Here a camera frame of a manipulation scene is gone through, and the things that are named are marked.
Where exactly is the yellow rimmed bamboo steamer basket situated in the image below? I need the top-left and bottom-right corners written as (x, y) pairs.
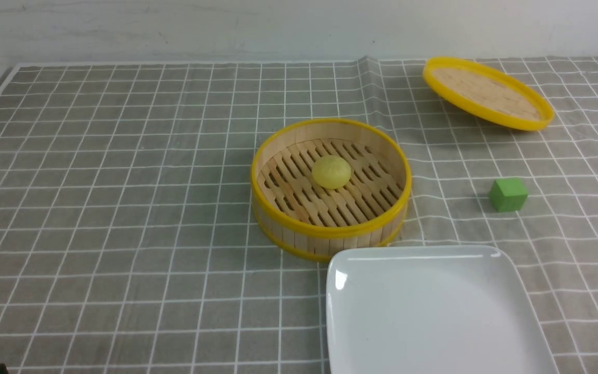
top-left (251, 118), bottom-right (412, 261)

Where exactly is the green cube block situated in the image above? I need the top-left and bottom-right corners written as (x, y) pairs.
top-left (488, 177), bottom-right (528, 212)

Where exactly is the white square plate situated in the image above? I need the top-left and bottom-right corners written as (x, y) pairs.
top-left (326, 245), bottom-right (558, 373)

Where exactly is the yellow steamed bun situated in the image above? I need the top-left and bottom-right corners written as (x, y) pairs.
top-left (311, 155), bottom-right (352, 190)

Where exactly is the yellow rimmed bamboo steamer lid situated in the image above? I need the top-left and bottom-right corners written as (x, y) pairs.
top-left (423, 57), bottom-right (555, 131)

